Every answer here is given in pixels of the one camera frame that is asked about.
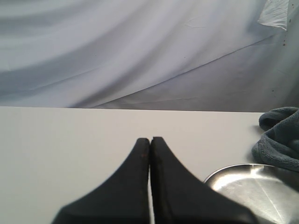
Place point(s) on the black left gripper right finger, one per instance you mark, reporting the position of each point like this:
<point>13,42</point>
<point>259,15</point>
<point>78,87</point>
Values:
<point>181,198</point>

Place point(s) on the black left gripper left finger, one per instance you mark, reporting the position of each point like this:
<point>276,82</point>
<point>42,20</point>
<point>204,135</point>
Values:
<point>121,199</point>

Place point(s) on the grey-blue fleece towel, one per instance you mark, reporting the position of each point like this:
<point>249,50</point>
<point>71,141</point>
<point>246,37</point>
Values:
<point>279,144</point>

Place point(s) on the round stainless steel plate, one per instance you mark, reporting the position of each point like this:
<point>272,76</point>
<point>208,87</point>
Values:
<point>271,193</point>

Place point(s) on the white backdrop sheet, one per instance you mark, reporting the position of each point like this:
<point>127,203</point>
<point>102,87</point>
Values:
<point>191,55</point>

